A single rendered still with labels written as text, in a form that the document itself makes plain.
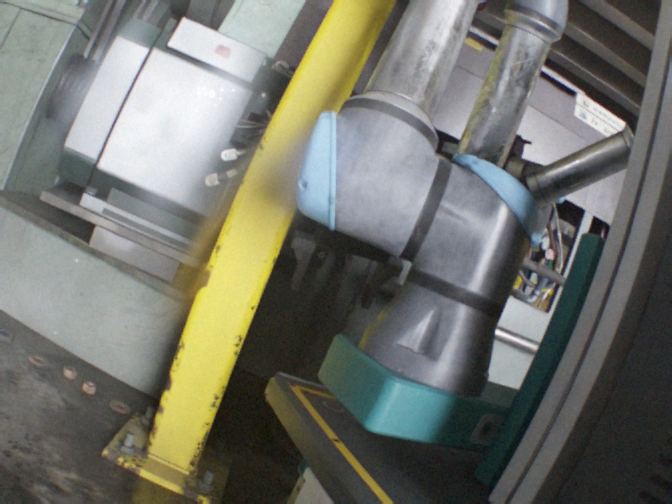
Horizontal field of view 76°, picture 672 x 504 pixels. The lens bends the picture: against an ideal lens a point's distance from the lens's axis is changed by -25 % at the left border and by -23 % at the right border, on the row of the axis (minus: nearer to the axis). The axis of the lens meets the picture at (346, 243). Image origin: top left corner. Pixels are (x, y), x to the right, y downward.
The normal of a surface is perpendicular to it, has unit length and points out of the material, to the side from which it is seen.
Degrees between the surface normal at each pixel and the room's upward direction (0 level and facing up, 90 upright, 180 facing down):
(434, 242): 125
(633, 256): 90
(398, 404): 90
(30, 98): 90
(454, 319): 72
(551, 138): 90
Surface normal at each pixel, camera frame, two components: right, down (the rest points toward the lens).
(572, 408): -0.85, -0.37
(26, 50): 0.09, 0.02
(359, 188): -0.12, 0.21
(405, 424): 0.36, 0.13
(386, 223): -0.25, 0.51
